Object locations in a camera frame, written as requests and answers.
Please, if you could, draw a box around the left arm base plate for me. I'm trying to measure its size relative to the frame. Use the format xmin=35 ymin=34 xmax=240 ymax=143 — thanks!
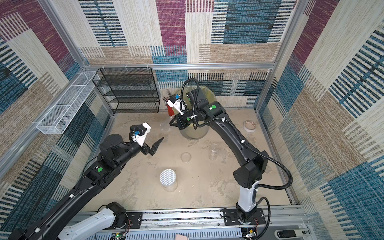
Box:
xmin=105 ymin=212 xmax=143 ymax=231

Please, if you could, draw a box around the bin with yellow bag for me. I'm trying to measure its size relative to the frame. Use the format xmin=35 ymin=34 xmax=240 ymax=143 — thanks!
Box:
xmin=172 ymin=85 xmax=217 ymax=141

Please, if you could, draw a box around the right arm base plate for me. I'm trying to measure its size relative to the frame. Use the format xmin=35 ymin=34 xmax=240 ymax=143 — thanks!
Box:
xmin=219 ymin=208 xmax=267 ymax=226

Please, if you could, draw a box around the aluminium front rail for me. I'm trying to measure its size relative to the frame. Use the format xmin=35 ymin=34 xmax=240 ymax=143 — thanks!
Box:
xmin=68 ymin=206 xmax=316 ymax=240

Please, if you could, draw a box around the clear large jar lid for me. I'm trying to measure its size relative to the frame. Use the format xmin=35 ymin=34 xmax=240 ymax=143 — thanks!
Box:
xmin=181 ymin=152 xmax=192 ymax=163

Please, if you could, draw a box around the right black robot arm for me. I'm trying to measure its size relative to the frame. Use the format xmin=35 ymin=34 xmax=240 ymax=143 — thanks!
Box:
xmin=167 ymin=78 xmax=293 ymax=224

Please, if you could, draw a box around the clear plastic jar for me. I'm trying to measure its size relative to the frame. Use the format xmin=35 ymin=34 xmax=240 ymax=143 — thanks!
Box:
xmin=160 ymin=121 xmax=172 ymax=133

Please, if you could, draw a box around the jar with patterned white lid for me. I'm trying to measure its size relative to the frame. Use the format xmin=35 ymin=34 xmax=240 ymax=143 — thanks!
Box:
xmin=159 ymin=169 xmax=178 ymax=192

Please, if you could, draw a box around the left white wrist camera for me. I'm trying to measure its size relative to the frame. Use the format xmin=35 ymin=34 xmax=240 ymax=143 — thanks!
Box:
xmin=130 ymin=123 xmax=151 ymax=147

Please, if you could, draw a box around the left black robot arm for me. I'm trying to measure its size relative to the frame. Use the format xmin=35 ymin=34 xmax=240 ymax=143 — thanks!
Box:
xmin=9 ymin=131 xmax=163 ymax=240

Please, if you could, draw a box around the white wire mesh basket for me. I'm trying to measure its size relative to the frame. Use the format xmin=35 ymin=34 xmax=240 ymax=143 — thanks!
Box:
xmin=37 ymin=72 xmax=96 ymax=135

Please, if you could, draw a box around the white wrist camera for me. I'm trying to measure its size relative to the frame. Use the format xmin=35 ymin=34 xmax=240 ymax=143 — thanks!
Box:
xmin=167 ymin=94 xmax=188 ymax=115
xmin=130 ymin=123 xmax=151 ymax=147

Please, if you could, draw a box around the red pen holder cup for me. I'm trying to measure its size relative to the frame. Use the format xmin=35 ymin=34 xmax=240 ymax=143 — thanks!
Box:
xmin=167 ymin=106 xmax=175 ymax=117

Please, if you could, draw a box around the small jar with rice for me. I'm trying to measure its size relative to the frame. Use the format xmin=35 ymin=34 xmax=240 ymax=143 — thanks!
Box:
xmin=209 ymin=143 xmax=219 ymax=161

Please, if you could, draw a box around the tape roll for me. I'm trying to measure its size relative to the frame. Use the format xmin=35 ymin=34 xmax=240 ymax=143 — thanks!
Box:
xmin=243 ymin=121 xmax=257 ymax=133

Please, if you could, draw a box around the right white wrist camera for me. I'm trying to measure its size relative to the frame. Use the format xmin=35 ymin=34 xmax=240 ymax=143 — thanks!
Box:
xmin=167 ymin=94 xmax=188 ymax=115

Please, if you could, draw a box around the black wire mesh shelf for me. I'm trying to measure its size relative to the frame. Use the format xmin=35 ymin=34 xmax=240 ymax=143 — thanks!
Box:
xmin=92 ymin=67 xmax=160 ymax=114

